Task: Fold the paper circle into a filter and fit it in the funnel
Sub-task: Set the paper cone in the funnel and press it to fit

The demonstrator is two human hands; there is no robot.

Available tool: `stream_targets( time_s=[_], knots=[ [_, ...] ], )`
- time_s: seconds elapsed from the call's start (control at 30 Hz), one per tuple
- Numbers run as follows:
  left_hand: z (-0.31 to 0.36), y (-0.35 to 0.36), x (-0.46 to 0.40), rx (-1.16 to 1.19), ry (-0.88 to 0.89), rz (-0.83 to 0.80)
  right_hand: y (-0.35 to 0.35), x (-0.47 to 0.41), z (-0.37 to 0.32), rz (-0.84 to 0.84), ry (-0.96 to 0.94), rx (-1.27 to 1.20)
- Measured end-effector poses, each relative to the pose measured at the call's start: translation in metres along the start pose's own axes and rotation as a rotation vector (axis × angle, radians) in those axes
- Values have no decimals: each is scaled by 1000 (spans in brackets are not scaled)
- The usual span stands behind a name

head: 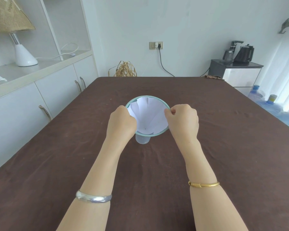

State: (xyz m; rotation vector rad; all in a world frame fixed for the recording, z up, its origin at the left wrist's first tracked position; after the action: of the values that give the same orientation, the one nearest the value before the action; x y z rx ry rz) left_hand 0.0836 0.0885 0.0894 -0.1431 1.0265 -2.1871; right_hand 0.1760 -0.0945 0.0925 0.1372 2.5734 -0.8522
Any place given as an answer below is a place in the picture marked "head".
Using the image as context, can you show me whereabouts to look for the white lamp cord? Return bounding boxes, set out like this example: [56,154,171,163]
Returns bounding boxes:
[35,43,79,60]

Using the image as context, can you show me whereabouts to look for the black water faucet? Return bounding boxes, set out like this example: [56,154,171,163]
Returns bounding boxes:
[230,40,244,54]

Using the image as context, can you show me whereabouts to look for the brown tablecloth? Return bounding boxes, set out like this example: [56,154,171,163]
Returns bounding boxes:
[0,77,289,231]

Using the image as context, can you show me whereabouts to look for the white filter paper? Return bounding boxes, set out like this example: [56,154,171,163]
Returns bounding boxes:
[130,97,169,136]

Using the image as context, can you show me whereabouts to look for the person's right forearm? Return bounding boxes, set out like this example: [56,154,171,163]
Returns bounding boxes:
[171,137,249,231]

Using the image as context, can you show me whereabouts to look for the clear plastic cup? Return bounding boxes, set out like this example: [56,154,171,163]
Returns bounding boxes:
[135,133,150,145]

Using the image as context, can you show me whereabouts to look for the white curtain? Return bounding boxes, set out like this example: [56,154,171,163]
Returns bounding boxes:
[258,31,289,114]

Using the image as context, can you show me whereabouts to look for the silver bangle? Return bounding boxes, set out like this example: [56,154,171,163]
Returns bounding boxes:
[76,190,113,203]

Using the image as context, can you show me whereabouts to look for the gold bangle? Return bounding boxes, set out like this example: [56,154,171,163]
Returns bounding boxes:
[188,181,220,188]

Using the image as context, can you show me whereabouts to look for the white lamp with woven shade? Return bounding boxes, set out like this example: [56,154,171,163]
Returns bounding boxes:
[0,0,39,67]

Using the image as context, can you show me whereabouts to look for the black electric kettle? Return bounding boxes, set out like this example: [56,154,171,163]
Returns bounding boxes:
[234,44,255,63]

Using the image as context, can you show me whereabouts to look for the glass kettle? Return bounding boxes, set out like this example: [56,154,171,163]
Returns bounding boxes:
[222,49,235,64]

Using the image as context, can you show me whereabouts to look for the person's right hand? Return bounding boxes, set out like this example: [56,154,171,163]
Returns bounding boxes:
[164,104,199,143]

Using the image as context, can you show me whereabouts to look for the black plug with cable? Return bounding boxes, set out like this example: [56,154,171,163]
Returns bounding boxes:
[158,44,175,77]

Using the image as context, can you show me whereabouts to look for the tea bar cabinet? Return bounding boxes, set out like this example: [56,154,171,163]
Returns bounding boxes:
[208,59,264,97]

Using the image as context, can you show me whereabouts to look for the white cabinet with shelves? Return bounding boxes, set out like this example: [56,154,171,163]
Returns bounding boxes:
[0,0,99,175]

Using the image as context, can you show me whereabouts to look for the person's left forearm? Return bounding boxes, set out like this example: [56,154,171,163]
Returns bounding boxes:
[56,136,130,231]

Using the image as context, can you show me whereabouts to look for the dried straw decoration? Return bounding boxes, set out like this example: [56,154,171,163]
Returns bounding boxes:
[108,60,137,77]

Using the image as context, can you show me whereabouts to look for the wall power outlet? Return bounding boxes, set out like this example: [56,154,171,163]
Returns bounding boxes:
[149,41,164,50]

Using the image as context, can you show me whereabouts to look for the light green plastic funnel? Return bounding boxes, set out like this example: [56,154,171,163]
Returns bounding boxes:
[125,95,171,137]

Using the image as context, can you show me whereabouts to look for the person's left hand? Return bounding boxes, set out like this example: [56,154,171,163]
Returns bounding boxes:
[106,105,137,140]

